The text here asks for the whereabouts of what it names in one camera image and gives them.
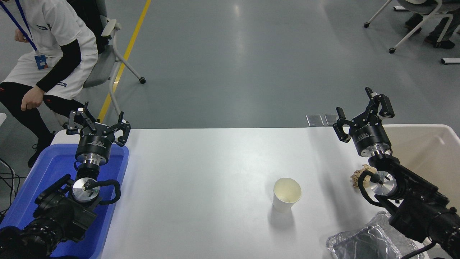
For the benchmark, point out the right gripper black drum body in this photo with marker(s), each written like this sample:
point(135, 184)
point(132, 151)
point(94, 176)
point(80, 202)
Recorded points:
point(370, 135)

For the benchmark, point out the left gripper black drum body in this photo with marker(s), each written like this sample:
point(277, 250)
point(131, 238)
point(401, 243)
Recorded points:
point(94, 142)

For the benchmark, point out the white paper cup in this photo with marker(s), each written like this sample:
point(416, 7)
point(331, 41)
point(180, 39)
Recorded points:
point(285, 201)

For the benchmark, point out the person's forearm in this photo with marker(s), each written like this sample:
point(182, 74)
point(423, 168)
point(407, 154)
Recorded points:
point(57, 70)

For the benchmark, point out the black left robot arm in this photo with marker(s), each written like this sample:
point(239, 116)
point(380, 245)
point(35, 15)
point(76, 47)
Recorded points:
point(61, 216)

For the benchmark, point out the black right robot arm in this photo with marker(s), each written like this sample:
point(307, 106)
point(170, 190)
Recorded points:
point(420, 212)

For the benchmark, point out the person's hand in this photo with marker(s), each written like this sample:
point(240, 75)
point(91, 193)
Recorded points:
point(32, 99)

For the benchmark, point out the metal floor plate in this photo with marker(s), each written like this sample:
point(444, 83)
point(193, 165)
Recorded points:
point(330, 119)
point(314, 120)

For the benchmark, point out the crumpled tan paper ball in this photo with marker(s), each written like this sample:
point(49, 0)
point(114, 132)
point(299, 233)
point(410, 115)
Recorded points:
point(356, 178)

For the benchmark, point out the blue plastic tray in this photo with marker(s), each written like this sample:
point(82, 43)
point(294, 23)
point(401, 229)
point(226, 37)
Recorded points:
point(54, 165)

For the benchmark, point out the grey black office chair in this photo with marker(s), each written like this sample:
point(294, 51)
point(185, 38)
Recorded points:
point(100, 68)

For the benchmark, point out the large pale bin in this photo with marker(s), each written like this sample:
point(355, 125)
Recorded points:
point(424, 151)

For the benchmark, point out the white floor bar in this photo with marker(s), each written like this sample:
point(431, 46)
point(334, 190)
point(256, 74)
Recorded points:
point(400, 8)
point(451, 60)

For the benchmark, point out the person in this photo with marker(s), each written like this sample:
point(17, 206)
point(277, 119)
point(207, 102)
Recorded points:
point(445, 28)
point(54, 21)

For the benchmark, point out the silver foil tray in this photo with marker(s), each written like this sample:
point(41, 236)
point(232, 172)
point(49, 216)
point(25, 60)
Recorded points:
point(359, 244)

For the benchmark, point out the white frame wheeled chair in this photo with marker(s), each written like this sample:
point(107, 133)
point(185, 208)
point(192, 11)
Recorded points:
point(418, 8)

